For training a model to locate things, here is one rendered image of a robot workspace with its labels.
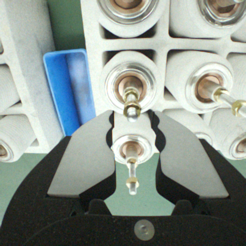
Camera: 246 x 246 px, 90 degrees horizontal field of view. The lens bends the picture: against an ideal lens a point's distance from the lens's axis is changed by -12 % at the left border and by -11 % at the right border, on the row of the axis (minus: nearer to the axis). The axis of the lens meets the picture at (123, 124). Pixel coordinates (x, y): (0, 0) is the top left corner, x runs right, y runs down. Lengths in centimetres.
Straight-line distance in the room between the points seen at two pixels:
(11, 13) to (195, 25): 32
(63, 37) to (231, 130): 49
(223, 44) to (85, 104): 42
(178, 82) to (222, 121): 16
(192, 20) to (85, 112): 42
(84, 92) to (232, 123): 42
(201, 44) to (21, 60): 35
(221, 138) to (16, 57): 45
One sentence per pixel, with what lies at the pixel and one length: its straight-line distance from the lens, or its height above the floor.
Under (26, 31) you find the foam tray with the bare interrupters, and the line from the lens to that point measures 39.
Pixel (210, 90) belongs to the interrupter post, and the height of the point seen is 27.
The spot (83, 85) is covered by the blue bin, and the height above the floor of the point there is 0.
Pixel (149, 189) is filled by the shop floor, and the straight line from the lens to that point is 84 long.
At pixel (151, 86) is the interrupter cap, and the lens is 21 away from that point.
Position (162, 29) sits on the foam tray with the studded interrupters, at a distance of 28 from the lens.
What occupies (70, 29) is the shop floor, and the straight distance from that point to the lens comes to 48.
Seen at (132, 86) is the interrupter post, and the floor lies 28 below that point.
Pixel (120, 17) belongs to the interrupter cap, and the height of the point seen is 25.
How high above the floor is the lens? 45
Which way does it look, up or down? 59 degrees down
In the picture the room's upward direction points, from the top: 178 degrees counter-clockwise
